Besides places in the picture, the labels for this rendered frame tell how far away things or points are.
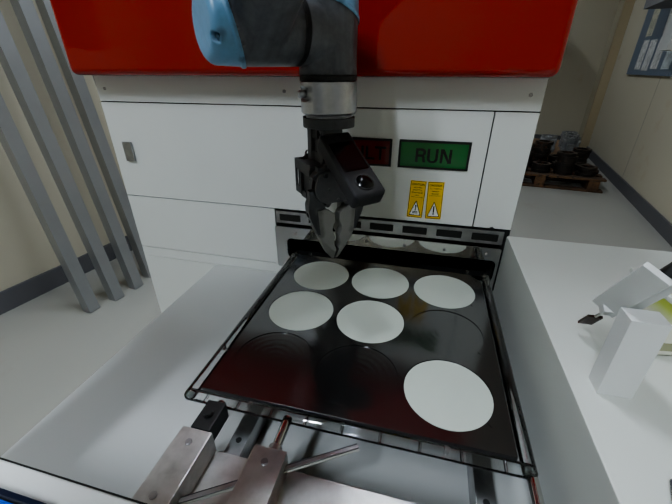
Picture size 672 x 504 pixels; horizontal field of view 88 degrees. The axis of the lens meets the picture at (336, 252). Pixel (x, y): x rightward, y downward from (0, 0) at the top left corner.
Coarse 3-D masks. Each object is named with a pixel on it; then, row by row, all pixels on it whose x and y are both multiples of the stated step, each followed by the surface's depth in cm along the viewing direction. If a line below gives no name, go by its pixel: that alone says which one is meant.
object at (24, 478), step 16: (0, 464) 27; (0, 480) 26; (16, 480) 26; (32, 480) 26; (48, 480) 26; (64, 480) 26; (32, 496) 25; (48, 496) 25; (64, 496) 25; (80, 496) 25; (96, 496) 25; (112, 496) 25
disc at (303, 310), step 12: (276, 300) 57; (288, 300) 57; (300, 300) 57; (312, 300) 57; (324, 300) 57; (276, 312) 54; (288, 312) 54; (300, 312) 54; (312, 312) 54; (324, 312) 54; (276, 324) 51; (288, 324) 51; (300, 324) 51; (312, 324) 51
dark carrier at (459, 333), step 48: (288, 288) 60; (336, 288) 60; (480, 288) 60; (240, 336) 49; (288, 336) 49; (336, 336) 49; (432, 336) 49; (480, 336) 49; (240, 384) 42; (288, 384) 42; (336, 384) 42; (384, 384) 42; (432, 432) 36; (480, 432) 36
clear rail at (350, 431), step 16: (192, 400) 40; (224, 400) 39; (240, 400) 39; (256, 416) 39; (272, 416) 38; (288, 416) 38; (304, 416) 37; (336, 432) 36; (352, 432) 36; (368, 432) 36; (384, 432) 36; (400, 448) 35; (416, 448) 34; (432, 448) 34; (464, 464) 34; (480, 464) 33; (496, 464) 33; (512, 464) 33
